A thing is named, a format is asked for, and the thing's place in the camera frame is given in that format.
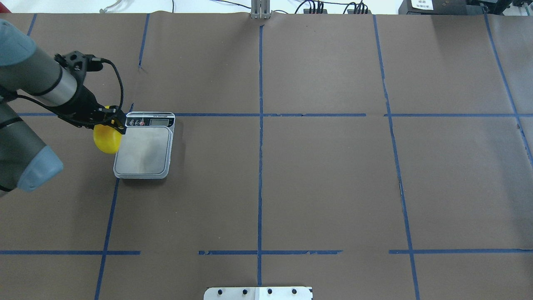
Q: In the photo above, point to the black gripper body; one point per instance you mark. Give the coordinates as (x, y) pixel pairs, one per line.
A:
(84, 101)

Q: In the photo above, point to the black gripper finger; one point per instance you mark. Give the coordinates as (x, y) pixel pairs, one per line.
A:
(112, 113)
(110, 128)

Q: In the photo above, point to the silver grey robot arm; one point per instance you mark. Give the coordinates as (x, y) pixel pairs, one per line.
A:
(34, 83)

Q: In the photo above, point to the silver digital kitchen scale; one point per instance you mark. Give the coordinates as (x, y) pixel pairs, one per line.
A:
(145, 149)

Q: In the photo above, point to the brown paper table cover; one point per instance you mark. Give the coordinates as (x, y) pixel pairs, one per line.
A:
(373, 157)

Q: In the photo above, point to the black box with label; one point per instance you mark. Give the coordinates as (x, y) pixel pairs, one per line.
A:
(438, 7)

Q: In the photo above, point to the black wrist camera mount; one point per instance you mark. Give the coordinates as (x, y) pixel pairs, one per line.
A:
(79, 64)

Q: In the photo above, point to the aluminium frame post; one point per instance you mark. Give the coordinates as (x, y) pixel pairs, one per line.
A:
(260, 9)

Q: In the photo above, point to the white pillar with base plate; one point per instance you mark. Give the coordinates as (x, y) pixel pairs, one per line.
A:
(259, 293)

